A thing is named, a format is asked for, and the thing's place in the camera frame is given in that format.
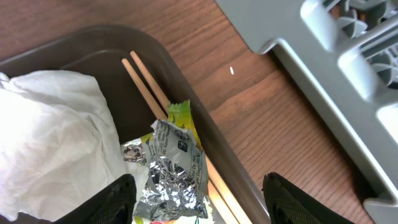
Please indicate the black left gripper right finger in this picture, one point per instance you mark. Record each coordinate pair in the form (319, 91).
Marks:
(286, 203)

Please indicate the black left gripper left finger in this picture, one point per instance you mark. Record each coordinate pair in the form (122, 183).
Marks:
(112, 205)

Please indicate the yellow green snack wrapper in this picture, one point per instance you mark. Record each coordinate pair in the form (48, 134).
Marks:
(176, 185)

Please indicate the white tissue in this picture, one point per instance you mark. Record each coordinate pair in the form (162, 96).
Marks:
(59, 144)

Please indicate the grey dishwasher rack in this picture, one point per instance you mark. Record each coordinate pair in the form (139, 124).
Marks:
(343, 56)

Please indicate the brown serving tray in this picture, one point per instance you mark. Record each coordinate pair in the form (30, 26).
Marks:
(98, 51)

